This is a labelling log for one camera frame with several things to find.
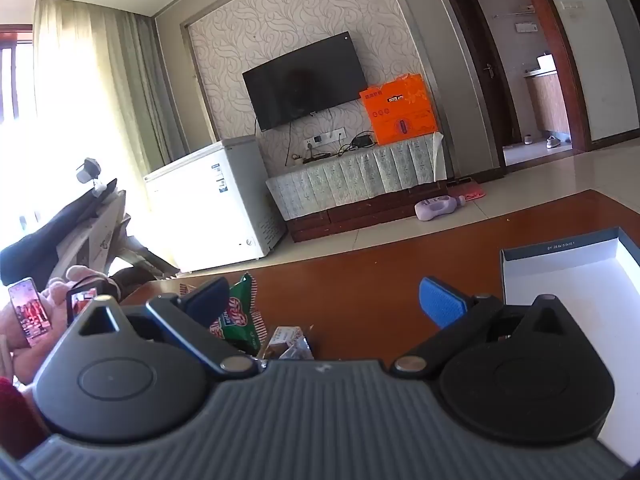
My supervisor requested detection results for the dark wooden door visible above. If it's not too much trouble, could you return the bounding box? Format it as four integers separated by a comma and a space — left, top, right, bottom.
450, 0, 516, 148

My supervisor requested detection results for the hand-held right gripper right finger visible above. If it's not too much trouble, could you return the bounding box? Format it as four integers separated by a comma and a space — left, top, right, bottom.
390, 276, 577, 380

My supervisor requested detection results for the beige window curtain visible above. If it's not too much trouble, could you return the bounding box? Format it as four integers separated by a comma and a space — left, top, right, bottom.
30, 0, 176, 241

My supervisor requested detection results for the white cardboard box blue rim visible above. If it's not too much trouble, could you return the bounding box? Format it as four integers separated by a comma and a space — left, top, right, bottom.
500, 227, 640, 466

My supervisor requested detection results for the clear pastry packet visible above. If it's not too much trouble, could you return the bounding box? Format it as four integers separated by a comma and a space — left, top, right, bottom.
260, 326, 315, 361

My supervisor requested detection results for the purple detergent bottle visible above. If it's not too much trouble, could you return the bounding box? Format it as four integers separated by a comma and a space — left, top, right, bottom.
414, 194, 468, 222

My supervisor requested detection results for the red cloth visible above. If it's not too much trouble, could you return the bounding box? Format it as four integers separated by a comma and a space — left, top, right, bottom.
0, 377, 48, 461

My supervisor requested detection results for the dark wooden television cabinet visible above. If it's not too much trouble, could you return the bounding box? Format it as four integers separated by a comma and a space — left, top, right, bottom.
285, 180, 448, 243

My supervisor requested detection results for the wooden kitchen cabinet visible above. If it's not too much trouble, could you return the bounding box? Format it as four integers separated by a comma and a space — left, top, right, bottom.
522, 67, 571, 136

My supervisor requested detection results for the white chest freezer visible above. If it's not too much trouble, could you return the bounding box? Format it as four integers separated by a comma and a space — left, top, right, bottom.
142, 135, 287, 273

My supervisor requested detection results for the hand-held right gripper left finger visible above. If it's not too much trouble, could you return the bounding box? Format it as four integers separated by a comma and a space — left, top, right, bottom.
77, 276, 258, 377

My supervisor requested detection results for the orange gift box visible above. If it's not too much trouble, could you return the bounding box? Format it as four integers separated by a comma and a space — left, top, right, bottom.
358, 74, 440, 147

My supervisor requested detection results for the green snack bag red logo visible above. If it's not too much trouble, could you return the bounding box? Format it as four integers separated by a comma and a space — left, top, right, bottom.
207, 272, 268, 358

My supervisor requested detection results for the dark cloth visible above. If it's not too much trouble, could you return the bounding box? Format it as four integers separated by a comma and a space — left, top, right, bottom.
0, 178, 118, 281

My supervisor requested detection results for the patterned cabinet cover cloth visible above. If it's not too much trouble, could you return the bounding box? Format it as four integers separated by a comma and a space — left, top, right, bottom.
265, 132, 447, 221

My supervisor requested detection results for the black wall television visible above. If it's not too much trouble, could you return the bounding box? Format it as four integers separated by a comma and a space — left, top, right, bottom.
242, 31, 368, 132

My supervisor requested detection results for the pink floor mat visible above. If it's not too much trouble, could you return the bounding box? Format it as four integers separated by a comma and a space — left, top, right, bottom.
450, 180, 487, 201

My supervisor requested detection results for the white wall socket strip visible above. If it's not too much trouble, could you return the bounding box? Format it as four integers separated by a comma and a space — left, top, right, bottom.
304, 127, 347, 145

